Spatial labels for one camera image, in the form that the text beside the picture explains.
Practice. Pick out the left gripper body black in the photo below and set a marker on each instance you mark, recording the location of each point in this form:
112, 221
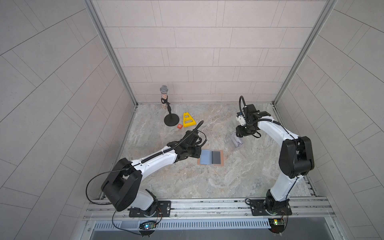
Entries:
191, 137

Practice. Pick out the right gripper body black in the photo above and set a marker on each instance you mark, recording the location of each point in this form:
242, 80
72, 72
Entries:
243, 131

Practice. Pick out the clear acrylic card stand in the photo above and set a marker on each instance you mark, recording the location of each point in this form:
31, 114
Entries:
237, 141

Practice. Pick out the black VIP credit card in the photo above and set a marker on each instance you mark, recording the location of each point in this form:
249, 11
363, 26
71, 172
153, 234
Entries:
216, 158

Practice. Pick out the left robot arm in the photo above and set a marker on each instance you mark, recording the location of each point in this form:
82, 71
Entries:
122, 185

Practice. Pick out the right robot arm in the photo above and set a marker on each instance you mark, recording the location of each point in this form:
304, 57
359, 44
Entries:
296, 156

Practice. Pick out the microphone on black stand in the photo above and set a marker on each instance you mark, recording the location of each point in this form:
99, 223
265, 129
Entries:
170, 119

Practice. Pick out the left green circuit board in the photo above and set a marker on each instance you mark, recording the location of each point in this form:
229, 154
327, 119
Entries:
148, 226

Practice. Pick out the right circuit board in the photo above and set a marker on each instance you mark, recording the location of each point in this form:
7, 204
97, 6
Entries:
277, 226

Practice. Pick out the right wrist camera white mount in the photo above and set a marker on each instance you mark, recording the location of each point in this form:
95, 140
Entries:
241, 119

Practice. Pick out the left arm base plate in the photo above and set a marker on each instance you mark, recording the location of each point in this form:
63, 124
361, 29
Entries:
157, 209

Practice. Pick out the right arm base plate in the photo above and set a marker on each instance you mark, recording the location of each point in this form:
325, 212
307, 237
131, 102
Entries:
269, 207

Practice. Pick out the aluminium mounting rail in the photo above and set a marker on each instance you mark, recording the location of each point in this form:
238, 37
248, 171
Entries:
219, 208

